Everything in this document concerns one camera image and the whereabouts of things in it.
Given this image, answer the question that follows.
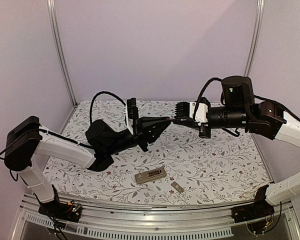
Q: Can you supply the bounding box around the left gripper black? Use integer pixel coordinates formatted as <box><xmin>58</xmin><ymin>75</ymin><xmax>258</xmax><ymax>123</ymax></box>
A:
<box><xmin>105</xmin><ymin>116</ymin><xmax>170</xmax><ymax>156</ymax></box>

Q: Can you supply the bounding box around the white remote control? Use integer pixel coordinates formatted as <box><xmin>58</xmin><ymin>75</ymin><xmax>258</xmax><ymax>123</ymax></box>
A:
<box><xmin>134</xmin><ymin>167</ymin><xmax>167</xmax><ymax>185</ymax></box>

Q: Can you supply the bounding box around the remote battery cover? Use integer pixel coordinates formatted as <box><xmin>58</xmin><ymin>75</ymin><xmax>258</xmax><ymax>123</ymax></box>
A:
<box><xmin>171</xmin><ymin>181</ymin><xmax>185</xmax><ymax>193</ymax></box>

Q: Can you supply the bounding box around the black AAA battery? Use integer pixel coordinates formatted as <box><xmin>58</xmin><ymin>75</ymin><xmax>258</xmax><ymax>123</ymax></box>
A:
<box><xmin>166</xmin><ymin>118</ymin><xmax>177</xmax><ymax>123</ymax></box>

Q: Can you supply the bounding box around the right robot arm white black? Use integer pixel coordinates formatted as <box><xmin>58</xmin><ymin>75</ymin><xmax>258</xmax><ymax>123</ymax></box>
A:
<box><xmin>175</xmin><ymin>75</ymin><xmax>300</xmax><ymax>148</ymax></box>

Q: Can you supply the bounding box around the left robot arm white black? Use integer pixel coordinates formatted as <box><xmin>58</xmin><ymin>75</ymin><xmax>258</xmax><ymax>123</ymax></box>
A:
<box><xmin>0</xmin><ymin>116</ymin><xmax>171</xmax><ymax>217</ymax></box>

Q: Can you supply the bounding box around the floral patterned table mat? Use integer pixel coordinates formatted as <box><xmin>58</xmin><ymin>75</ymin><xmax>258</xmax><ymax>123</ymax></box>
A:
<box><xmin>39</xmin><ymin>99</ymin><xmax>275</xmax><ymax>206</ymax></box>

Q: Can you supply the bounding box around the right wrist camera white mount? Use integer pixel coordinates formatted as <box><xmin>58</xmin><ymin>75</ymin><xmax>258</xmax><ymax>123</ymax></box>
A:
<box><xmin>194</xmin><ymin>103</ymin><xmax>209</xmax><ymax>126</ymax></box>

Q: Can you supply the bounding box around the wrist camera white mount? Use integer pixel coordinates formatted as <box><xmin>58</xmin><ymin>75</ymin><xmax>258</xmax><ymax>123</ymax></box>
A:
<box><xmin>125</xmin><ymin>97</ymin><xmax>139</xmax><ymax>135</ymax></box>
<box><xmin>194</xmin><ymin>103</ymin><xmax>209</xmax><ymax>126</ymax></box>

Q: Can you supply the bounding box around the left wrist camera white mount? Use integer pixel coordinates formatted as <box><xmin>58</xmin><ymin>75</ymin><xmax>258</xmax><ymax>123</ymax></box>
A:
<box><xmin>125</xmin><ymin>97</ymin><xmax>139</xmax><ymax>135</ymax></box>

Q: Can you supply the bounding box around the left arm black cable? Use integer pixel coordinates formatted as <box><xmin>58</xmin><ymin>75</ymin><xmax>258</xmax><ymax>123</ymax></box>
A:
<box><xmin>89</xmin><ymin>91</ymin><xmax>127</xmax><ymax>126</ymax></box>

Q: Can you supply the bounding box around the aluminium front rail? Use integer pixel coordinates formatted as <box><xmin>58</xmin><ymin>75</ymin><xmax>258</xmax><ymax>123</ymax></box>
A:
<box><xmin>11</xmin><ymin>194</ymin><xmax>300</xmax><ymax>240</ymax></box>

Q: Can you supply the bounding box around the right aluminium frame post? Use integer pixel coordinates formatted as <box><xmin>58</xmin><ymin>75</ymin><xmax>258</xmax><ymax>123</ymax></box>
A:
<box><xmin>244</xmin><ymin>0</ymin><xmax>265</xmax><ymax>77</ymax></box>

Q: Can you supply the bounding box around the aluminium frame post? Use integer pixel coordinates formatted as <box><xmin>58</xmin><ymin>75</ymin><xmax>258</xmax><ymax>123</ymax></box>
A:
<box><xmin>46</xmin><ymin>0</ymin><xmax>78</xmax><ymax>107</ymax></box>
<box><xmin>244</xmin><ymin>0</ymin><xmax>265</xmax><ymax>77</ymax></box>

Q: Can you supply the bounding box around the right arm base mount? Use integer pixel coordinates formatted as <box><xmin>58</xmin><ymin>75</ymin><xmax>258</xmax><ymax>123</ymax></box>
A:
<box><xmin>231</xmin><ymin>185</ymin><xmax>275</xmax><ymax>223</ymax></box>

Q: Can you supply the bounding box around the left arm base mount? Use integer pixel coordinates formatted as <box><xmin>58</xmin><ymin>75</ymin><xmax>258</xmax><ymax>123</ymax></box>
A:
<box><xmin>38</xmin><ymin>185</ymin><xmax>82</xmax><ymax>223</ymax></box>

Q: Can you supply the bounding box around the left aluminium frame post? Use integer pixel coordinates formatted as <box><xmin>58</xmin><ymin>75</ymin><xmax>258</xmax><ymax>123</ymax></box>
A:
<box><xmin>46</xmin><ymin>0</ymin><xmax>78</xmax><ymax>107</ymax></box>

